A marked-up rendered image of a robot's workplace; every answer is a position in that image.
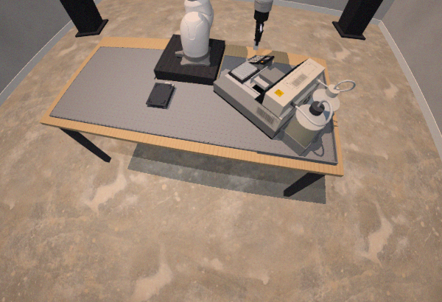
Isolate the white plastic bottle with black cap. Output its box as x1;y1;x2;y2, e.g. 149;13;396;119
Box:
285;101;326;147

